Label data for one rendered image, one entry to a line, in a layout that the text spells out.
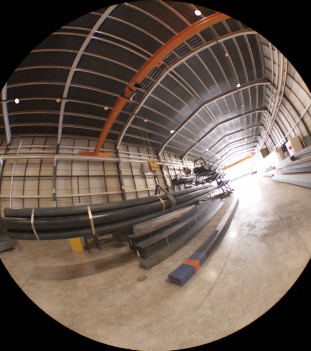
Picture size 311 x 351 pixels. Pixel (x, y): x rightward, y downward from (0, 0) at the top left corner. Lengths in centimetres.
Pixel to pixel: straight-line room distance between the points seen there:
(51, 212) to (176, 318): 183
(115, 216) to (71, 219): 61
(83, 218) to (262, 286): 221
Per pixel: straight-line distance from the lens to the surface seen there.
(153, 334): 140
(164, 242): 276
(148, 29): 877
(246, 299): 147
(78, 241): 467
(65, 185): 933
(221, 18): 648
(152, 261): 232
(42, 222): 156
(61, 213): 157
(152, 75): 949
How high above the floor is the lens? 126
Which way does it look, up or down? 15 degrees up
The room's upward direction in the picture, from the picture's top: 15 degrees counter-clockwise
